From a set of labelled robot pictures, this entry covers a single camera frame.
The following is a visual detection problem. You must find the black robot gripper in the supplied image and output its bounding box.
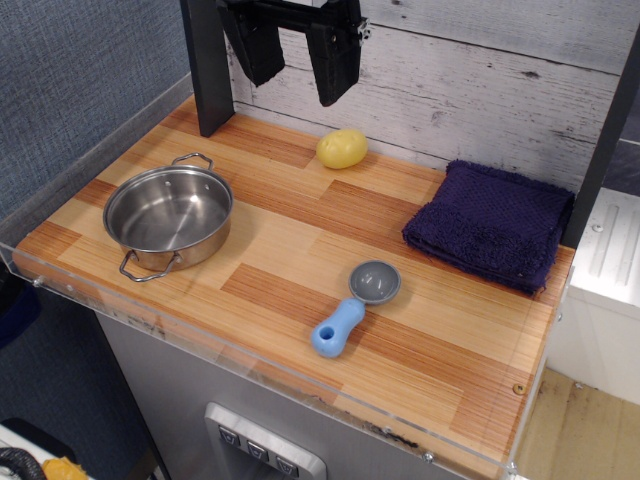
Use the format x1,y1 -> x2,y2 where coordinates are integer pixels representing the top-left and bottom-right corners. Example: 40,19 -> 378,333
218,1 -> 371,107

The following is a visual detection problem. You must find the blue spoon with grey bowl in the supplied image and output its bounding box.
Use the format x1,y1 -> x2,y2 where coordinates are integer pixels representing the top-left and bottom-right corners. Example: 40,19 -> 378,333
310,260 -> 402,358

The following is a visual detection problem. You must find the yellow toy potato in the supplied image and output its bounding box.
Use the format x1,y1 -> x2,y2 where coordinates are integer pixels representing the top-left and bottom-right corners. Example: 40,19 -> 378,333
316,129 -> 368,169

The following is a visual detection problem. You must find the stainless steel pot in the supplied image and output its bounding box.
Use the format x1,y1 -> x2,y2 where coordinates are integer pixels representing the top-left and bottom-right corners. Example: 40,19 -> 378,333
103,152 -> 234,283

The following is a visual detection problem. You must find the folded purple towel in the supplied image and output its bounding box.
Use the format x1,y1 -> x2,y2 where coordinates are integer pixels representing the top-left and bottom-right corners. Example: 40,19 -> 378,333
402,160 -> 574,295

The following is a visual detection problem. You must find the white ribbed appliance top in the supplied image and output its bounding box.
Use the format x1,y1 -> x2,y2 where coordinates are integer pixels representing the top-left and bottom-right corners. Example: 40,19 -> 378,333
571,188 -> 639,307

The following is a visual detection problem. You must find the silver dispenser button panel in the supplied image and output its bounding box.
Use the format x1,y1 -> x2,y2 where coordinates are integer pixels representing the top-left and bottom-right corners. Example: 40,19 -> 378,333
204,402 -> 328,479

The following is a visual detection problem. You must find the yellow object bottom left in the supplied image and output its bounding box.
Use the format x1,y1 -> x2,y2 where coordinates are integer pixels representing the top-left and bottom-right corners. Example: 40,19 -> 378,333
42,457 -> 89,480

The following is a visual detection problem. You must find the black vertical post left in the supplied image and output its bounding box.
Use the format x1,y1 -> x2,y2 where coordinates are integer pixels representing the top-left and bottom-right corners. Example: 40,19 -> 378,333
180,0 -> 235,137

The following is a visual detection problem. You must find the black vertical post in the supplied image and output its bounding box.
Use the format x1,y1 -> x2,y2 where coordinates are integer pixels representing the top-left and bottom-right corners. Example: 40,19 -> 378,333
561,35 -> 639,249
180,0 -> 235,137

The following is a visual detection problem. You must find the black vertical post right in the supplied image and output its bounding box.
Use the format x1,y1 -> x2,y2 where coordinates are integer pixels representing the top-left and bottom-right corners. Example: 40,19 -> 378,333
561,35 -> 639,249

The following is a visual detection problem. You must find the black braided cable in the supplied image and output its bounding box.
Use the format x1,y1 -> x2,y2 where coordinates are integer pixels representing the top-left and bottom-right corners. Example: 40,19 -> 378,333
0,447 -> 49,480

